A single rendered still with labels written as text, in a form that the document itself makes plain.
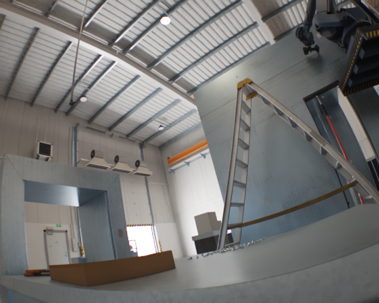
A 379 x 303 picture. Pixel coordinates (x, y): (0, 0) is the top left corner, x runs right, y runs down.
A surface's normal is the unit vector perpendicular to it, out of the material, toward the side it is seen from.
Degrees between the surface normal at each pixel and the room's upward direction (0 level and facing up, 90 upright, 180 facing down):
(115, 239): 90
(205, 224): 90
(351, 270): 67
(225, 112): 90
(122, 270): 90
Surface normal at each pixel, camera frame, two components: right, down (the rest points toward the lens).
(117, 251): 0.77, -0.40
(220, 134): -0.60, -0.19
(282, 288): -0.60, -0.54
